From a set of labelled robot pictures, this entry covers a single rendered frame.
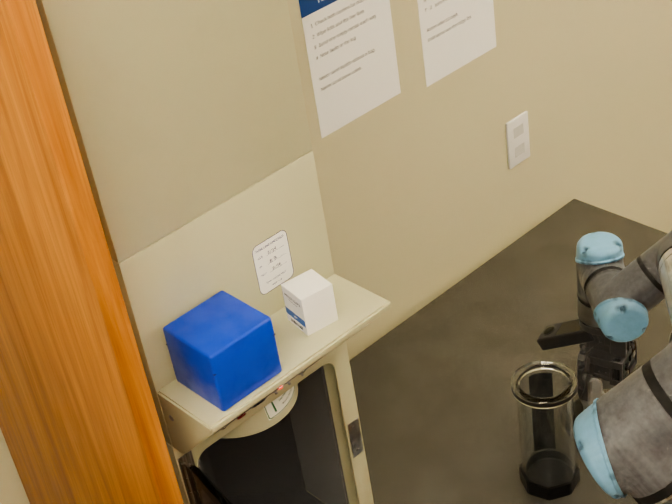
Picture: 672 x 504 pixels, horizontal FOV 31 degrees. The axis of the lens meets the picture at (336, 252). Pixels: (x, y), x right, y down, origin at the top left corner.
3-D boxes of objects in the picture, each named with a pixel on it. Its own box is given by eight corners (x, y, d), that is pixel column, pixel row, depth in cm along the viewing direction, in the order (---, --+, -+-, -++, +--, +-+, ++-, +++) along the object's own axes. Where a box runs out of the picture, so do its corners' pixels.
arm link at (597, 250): (581, 260, 193) (569, 231, 201) (583, 315, 200) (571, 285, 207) (631, 253, 193) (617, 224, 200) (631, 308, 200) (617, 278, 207)
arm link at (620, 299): (647, 283, 183) (627, 243, 192) (590, 329, 187) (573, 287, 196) (679, 311, 187) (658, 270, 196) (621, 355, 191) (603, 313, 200)
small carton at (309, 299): (287, 319, 167) (280, 284, 163) (318, 303, 169) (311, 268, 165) (307, 336, 163) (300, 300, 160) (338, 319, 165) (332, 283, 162)
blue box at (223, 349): (176, 381, 159) (161, 327, 154) (234, 342, 164) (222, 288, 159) (224, 413, 153) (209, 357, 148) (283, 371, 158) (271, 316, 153)
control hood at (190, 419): (170, 448, 164) (154, 391, 158) (344, 326, 180) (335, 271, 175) (224, 487, 156) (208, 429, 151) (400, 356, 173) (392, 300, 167)
